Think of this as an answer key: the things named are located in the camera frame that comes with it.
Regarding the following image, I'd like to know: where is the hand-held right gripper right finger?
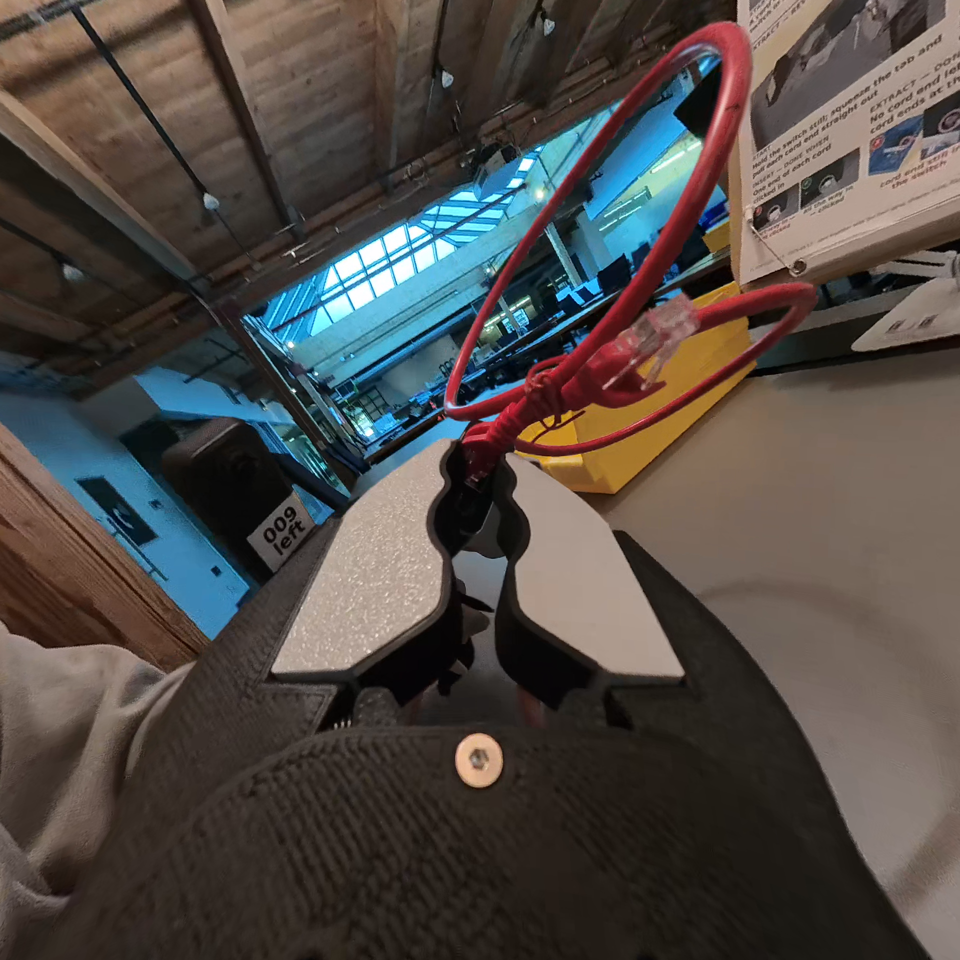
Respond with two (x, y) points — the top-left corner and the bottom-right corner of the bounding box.
(494, 453), (685, 687)

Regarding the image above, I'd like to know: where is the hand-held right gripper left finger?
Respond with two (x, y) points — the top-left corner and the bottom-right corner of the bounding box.
(269, 440), (460, 685)

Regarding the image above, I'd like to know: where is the yellow plastic bin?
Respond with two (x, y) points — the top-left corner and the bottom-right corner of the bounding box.
(516, 281), (760, 498)

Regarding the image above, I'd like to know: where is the red ethernet cable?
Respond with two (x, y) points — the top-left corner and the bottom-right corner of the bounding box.
(441, 21), (820, 484)

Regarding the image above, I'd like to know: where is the person's left forearm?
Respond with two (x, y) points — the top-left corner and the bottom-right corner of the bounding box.
(0, 620), (199, 960)

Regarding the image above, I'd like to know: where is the wooden door panel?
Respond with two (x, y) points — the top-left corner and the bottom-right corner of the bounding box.
(0, 423), (214, 675)

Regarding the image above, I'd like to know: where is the white stand base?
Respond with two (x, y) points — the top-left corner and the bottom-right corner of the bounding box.
(849, 252), (960, 357)

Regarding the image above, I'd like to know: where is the instruction sheet board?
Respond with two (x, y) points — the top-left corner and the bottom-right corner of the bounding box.
(729, 0), (960, 289)

